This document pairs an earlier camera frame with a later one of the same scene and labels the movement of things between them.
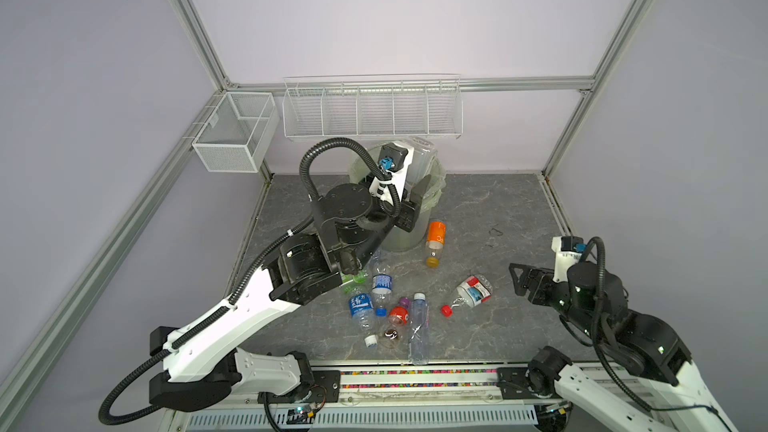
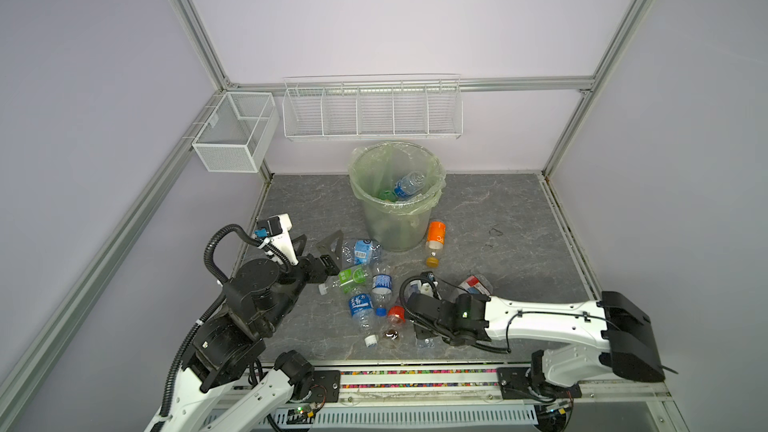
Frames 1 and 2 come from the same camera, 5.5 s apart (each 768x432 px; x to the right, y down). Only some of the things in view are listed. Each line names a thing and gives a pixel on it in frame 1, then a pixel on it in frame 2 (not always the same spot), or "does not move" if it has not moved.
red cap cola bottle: (398, 317) does not move
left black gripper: (408, 209) to (321, 273)
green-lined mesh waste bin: (399, 239) does not move
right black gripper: (544, 278) to (419, 333)
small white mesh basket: (237, 135) does not move
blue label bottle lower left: (363, 315) does not move
